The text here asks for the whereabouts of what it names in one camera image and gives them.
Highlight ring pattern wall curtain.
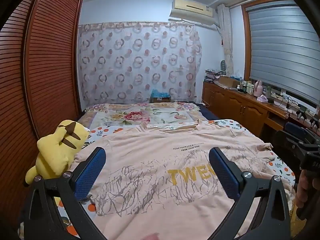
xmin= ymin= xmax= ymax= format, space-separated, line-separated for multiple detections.
xmin=78 ymin=21 xmax=203 ymax=103

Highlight cream air conditioner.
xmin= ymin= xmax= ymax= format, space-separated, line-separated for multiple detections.
xmin=170 ymin=0 xmax=219 ymax=27

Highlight grey window blind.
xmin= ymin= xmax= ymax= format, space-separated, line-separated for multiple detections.
xmin=246 ymin=4 xmax=320 ymax=105

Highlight cardboard box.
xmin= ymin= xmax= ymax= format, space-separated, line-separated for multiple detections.
xmin=218 ymin=76 xmax=240 ymax=88

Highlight orange fruit print blanket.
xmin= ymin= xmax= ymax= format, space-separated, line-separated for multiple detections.
xmin=56 ymin=119 xmax=297 ymax=240

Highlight yellow plush toy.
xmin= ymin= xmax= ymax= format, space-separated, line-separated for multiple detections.
xmin=25 ymin=119 xmax=90 ymax=205

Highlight box with blue cloth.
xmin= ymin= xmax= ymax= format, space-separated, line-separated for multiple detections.
xmin=150 ymin=89 xmax=172 ymax=103

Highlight dark blue bed sheet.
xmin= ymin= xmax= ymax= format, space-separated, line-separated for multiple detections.
xmin=195 ymin=102 xmax=220 ymax=120

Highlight wooden window frame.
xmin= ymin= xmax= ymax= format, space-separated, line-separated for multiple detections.
xmin=229 ymin=0 xmax=300 ymax=82

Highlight wooden louvered wardrobe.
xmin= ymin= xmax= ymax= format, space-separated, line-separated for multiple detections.
xmin=0 ymin=0 xmax=84 ymax=230

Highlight person's right hand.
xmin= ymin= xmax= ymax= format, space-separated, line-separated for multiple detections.
xmin=295 ymin=169 xmax=311 ymax=210

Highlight floral quilt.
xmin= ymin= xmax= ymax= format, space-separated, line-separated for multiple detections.
xmin=79 ymin=102 xmax=208 ymax=128

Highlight stack of folded clothes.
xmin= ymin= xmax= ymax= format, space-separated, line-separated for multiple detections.
xmin=204 ymin=68 xmax=225 ymax=83

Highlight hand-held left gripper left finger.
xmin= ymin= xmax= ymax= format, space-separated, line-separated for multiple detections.
xmin=20 ymin=147 xmax=113 ymax=240

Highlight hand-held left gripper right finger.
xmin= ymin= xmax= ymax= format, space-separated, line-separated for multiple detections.
xmin=209 ymin=147 xmax=293 ymax=240

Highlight pink printed t-shirt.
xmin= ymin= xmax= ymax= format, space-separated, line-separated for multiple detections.
xmin=72 ymin=120 xmax=298 ymax=240

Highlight lace window curtain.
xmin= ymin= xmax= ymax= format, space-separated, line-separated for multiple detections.
xmin=217 ymin=4 xmax=234 ymax=77

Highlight wooden sideboard cabinet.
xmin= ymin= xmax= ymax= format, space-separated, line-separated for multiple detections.
xmin=202 ymin=80 xmax=293 ymax=140

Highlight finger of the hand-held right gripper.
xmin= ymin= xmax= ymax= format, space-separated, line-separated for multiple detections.
xmin=285 ymin=122 xmax=312 ymax=140

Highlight cluster of toiletry bottles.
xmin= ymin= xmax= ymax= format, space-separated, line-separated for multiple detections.
xmin=239 ymin=80 xmax=254 ymax=94

